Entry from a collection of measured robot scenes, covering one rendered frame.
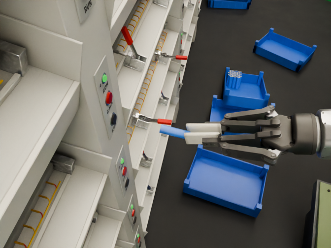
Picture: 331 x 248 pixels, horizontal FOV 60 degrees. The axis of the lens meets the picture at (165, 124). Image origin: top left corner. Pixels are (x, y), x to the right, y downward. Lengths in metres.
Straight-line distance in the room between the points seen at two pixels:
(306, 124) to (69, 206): 0.40
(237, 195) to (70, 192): 0.89
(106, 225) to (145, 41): 0.41
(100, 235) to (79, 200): 0.19
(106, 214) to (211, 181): 0.71
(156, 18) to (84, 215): 0.51
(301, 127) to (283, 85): 1.20
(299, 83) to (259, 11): 0.80
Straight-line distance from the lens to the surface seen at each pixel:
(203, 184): 1.23
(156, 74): 0.88
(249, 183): 1.27
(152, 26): 0.74
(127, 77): 0.59
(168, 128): 0.59
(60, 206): 0.43
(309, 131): 0.54
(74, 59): 0.29
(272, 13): 2.37
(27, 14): 0.29
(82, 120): 0.36
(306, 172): 1.39
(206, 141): 0.56
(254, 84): 1.67
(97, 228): 0.61
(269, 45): 2.01
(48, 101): 0.29
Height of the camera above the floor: 1.08
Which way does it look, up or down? 50 degrees down
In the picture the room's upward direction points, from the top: straight up
